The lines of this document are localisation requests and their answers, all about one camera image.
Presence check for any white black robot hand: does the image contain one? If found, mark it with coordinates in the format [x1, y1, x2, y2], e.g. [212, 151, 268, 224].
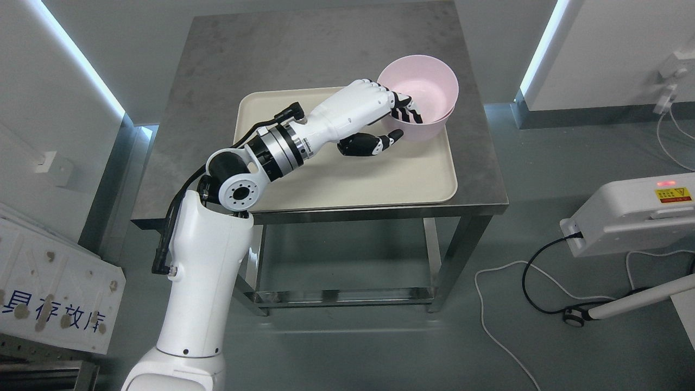
[289, 79, 424, 157]

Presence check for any pink bowl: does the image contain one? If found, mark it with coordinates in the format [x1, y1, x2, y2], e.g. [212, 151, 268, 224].
[420, 107, 455, 141]
[377, 55, 459, 142]

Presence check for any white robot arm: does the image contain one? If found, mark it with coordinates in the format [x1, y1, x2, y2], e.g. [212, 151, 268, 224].
[122, 102, 306, 390]

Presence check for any beige plastic tray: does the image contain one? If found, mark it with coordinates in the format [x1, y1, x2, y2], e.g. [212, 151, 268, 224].
[233, 87, 458, 213]

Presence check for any white machine with warning label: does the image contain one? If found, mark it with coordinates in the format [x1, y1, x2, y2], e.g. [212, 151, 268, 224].
[559, 173, 694, 257]

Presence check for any white stand leg with caster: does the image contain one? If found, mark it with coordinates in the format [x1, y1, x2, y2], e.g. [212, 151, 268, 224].
[563, 274, 694, 327]

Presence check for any white board with blue letters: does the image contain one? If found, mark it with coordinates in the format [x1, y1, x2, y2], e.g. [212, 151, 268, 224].
[1, 205, 126, 355]

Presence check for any steel table frame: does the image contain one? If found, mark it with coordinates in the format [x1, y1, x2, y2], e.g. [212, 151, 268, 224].
[157, 209, 495, 317]

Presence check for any white floor cable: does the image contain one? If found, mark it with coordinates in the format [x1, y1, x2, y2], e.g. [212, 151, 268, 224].
[474, 260, 614, 391]

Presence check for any black power cable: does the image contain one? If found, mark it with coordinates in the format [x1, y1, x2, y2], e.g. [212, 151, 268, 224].
[521, 232, 647, 314]

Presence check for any white wall socket box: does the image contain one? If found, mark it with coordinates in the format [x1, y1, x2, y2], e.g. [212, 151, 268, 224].
[34, 151, 74, 187]

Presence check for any white wall adapter with cable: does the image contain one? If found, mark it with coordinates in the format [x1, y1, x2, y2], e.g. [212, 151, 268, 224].
[652, 50, 695, 172]

